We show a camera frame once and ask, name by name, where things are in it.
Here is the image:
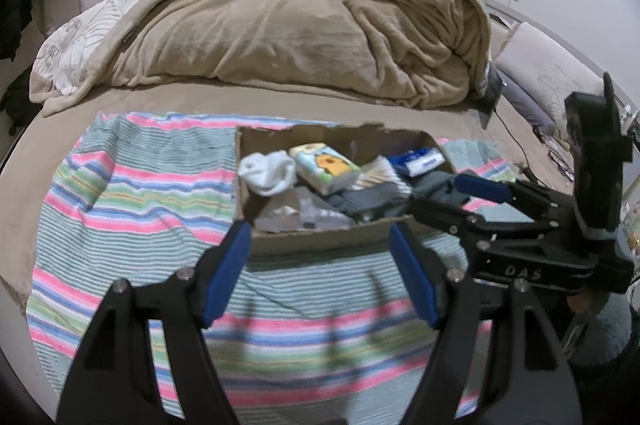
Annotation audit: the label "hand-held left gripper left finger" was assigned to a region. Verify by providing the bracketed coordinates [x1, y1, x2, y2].
[55, 220, 253, 425]

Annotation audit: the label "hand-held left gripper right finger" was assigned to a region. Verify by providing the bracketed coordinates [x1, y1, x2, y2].
[389, 222, 583, 425]

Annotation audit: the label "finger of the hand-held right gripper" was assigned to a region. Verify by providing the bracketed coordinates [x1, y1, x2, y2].
[454, 174, 576, 231]
[407, 196, 543, 252]

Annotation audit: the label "blue and white packet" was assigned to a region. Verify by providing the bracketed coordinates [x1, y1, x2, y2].
[387, 148, 446, 178]

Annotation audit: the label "clear snack bag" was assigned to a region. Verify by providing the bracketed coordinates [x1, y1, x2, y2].
[254, 200, 303, 232]

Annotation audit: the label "cotton swab bag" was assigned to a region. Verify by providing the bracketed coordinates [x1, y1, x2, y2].
[352, 155, 413, 196]

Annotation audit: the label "grey dark socks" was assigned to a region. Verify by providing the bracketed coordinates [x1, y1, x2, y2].
[325, 182, 413, 223]

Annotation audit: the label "brown cardboard box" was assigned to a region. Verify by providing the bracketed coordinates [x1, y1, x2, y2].
[234, 121, 458, 256]

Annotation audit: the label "white sock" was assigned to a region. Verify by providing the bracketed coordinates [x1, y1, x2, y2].
[238, 151, 297, 197]

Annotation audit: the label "grey dotted sock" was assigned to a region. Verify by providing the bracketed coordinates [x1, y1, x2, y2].
[280, 185, 361, 233]

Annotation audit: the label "colourful patterned cloth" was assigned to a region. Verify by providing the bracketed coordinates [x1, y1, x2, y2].
[289, 144, 361, 195]

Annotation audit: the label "person's right forearm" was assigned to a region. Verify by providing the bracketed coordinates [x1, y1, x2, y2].
[570, 292, 637, 371]

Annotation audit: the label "person's right hand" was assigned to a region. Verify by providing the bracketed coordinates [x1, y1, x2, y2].
[566, 292, 595, 346]

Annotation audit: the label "dark upright device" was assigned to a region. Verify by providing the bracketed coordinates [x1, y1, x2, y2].
[479, 66, 507, 131]

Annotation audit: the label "grey pillow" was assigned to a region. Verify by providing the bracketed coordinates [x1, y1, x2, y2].
[492, 65, 556, 136]

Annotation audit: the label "striped pastel cloth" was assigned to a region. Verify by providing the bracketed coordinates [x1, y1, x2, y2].
[25, 110, 526, 421]

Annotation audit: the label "white embroidered pillow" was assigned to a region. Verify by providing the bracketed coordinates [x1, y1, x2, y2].
[495, 22, 608, 126]

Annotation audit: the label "brown bed sheet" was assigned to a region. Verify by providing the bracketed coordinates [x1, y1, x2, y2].
[0, 80, 576, 306]

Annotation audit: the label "beige fleece blanket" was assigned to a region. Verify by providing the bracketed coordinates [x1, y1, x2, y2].
[30, 0, 493, 116]

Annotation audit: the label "white floral quilt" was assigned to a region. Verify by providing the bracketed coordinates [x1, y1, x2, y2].
[30, 0, 191, 98]

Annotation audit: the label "black cable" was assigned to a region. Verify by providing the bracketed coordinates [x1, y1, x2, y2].
[492, 110, 551, 186]

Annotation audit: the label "metal bed frame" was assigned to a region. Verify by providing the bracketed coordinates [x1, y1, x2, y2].
[480, 0, 640, 116]

